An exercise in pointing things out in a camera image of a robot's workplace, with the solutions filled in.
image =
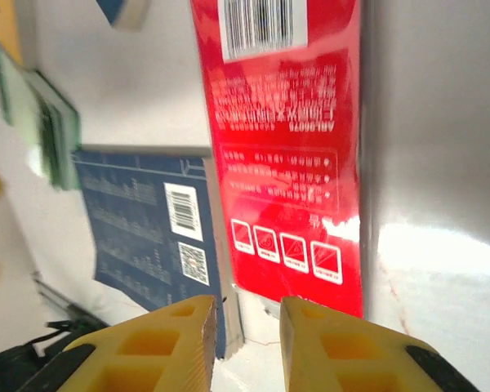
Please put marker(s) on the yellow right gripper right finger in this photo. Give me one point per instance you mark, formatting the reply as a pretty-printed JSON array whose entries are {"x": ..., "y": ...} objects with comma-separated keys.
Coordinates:
[{"x": 351, "y": 359}]

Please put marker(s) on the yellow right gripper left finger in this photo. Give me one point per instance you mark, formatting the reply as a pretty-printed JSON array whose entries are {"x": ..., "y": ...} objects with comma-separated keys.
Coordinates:
[{"x": 147, "y": 359}]

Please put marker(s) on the green notebook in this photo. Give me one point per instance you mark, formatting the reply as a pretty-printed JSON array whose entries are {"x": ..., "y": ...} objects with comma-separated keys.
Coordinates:
[{"x": 57, "y": 134}]

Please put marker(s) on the navy book with barcode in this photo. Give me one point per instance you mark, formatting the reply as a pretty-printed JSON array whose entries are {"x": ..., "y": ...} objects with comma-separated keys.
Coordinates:
[{"x": 130, "y": 212}]

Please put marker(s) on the yellow book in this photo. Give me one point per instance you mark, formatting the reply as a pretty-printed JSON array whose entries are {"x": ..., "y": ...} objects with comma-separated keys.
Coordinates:
[{"x": 0, "y": 24}]

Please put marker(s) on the red stationery package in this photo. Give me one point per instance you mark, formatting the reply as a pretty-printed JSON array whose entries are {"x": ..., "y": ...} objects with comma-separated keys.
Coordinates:
[{"x": 286, "y": 163}]

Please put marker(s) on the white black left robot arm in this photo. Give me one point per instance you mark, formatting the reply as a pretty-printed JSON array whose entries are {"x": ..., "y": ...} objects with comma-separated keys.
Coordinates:
[{"x": 8, "y": 367}]

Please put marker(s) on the aluminium side rail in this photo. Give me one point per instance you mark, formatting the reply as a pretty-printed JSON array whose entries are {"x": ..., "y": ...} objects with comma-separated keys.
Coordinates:
[{"x": 65, "y": 300}]

